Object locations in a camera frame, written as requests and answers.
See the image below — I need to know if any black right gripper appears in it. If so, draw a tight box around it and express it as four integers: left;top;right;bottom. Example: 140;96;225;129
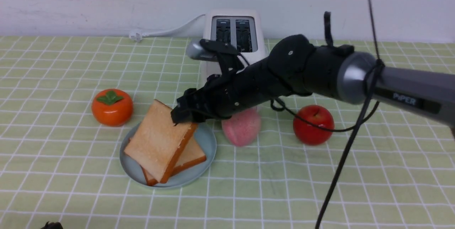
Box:
171;41;285;125

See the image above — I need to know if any toast slice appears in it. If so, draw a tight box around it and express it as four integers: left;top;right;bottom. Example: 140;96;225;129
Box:
124;99;198;183
122;136;207;186

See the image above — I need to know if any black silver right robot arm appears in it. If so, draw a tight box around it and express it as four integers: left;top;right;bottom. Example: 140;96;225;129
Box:
171;34;455;127

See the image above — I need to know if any white two-slot toaster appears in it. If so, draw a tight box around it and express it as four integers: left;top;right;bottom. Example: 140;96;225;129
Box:
198;9;269;87

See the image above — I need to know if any pink peach with leaf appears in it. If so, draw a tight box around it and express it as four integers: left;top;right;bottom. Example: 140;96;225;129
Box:
221;107;261;147

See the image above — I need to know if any orange persimmon with green leaf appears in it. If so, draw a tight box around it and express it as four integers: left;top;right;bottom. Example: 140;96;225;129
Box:
91;89;134;127

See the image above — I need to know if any light blue round plate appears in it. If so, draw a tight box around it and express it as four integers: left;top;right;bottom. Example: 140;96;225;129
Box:
119;123;217;190

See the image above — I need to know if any red apple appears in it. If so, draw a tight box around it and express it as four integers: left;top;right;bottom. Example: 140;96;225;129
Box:
293;105;334;146

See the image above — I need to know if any green checkered tablecloth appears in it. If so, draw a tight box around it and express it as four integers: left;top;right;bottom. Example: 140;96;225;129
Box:
0;36;455;229

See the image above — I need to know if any silver camera on right gripper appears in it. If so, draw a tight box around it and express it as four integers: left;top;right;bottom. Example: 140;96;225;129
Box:
186;38;218;62

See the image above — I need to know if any white power cord with plug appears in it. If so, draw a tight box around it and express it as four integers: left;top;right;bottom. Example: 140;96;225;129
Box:
129;14;207;42

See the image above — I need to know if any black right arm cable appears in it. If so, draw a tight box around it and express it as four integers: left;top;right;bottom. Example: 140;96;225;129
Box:
270;0;386;229

